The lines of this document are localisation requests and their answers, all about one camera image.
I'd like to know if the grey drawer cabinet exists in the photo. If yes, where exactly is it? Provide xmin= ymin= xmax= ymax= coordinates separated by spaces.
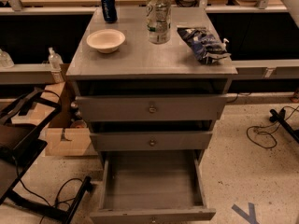
xmin=65 ymin=6 xmax=238 ymax=170

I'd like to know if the grey top drawer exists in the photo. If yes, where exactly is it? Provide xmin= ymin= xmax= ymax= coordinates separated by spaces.
xmin=77 ymin=95 xmax=226 ymax=121

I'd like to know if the grey drawer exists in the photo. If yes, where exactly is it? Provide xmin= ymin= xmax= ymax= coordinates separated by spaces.
xmin=77 ymin=95 xmax=226 ymax=121
xmin=91 ymin=131 xmax=212 ymax=151
xmin=91 ymin=150 xmax=216 ymax=224

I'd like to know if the blue soda can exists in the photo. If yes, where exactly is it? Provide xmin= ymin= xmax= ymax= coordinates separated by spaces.
xmin=101 ymin=0 xmax=118 ymax=23

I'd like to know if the black cable on floor left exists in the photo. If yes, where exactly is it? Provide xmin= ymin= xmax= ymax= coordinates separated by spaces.
xmin=12 ymin=159 xmax=94 ymax=224

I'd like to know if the black stand base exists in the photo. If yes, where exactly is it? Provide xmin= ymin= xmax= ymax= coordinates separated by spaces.
xmin=270 ymin=108 xmax=299 ymax=144

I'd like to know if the black cart frame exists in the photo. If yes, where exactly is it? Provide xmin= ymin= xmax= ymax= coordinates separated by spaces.
xmin=0 ymin=88 xmax=93 ymax=224

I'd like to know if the grey middle drawer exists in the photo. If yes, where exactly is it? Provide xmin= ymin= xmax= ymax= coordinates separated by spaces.
xmin=91 ymin=131 xmax=212 ymax=151

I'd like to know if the cardboard box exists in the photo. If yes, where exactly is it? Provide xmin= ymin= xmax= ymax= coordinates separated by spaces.
xmin=11 ymin=63 xmax=98 ymax=158

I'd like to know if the clear plastic bottle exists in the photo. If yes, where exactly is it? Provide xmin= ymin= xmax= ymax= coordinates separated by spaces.
xmin=49 ymin=48 xmax=63 ymax=70

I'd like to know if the blue chip bag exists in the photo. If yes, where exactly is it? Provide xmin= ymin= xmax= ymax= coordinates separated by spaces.
xmin=177 ymin=27 xmax=230 ymax=64

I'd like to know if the grey bottom drawer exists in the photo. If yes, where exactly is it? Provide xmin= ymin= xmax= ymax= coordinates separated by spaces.
xmin=91 ymin=150 xmax=216 ymax=224

